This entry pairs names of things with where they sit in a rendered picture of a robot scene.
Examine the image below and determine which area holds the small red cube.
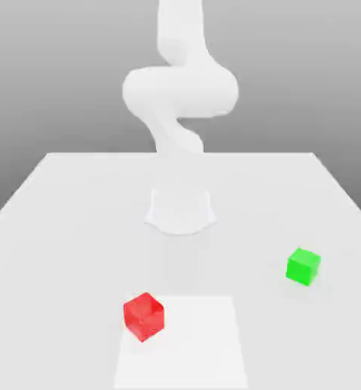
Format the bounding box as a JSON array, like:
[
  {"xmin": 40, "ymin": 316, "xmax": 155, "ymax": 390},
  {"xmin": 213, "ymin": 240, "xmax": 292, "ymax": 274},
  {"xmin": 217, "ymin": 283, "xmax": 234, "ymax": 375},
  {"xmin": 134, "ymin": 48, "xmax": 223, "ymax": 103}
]
[{"xmin": 123, "ymin": 291, "xmax": 165, "ymax": 344}]

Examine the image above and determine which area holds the small green cube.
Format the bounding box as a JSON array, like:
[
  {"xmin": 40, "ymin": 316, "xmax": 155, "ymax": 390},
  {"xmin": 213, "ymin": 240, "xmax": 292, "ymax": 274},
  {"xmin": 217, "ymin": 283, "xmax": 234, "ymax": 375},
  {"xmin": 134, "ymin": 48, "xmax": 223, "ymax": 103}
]
[{"xmin": 285, "ymin": 247, "xmax": 322, "ymax": 288}]

